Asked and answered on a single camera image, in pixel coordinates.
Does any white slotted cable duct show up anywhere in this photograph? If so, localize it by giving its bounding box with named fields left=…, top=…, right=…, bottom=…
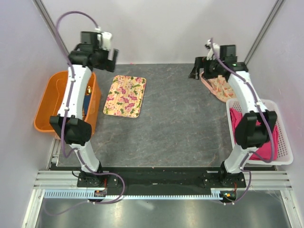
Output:
left=44, top=189, right=237, bottom=200

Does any orange plastic basin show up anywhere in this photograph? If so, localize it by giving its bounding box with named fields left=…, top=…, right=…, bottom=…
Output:
left=34, top=71, right=102, bottom=139

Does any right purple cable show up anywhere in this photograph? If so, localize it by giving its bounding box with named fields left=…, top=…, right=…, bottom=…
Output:
left=210, top=37, right=278, bottom=205

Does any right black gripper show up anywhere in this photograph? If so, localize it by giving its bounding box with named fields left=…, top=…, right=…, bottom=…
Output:
left=188, top=57, right=224, bottom=80

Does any floral rectangular tray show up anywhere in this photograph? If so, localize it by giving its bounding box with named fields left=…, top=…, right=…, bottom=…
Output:
left=103, top=75, right=147, bottom=118

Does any gold spoon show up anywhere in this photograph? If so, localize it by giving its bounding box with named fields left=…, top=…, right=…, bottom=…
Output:
left=86, top=86, right=92, bottom=95

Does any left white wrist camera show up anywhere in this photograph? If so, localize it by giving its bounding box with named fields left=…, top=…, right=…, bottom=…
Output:
left=95, top=27, right=113, bottom=51

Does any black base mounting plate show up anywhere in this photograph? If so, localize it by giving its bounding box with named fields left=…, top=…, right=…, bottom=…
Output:
left=77, top=167, right=246, bottom=195

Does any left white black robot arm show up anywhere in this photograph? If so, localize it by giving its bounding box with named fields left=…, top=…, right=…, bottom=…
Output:
left=49, top=31, right=118, bottom=187

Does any white perforated plastic basket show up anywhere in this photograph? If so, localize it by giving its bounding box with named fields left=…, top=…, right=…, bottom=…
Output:
left=226, top=98, right=294, bottom=166

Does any pink cloth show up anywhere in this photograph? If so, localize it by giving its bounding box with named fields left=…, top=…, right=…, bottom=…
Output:
left=229, top=107, right=279, bottom=161

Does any dark blue paper napkin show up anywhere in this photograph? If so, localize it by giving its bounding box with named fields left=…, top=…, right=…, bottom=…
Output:
left=83, top=94, right=92, bottom=119

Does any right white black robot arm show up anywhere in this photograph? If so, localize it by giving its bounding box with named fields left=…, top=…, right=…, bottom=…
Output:
left=189, top=39, right=277, bottom=187

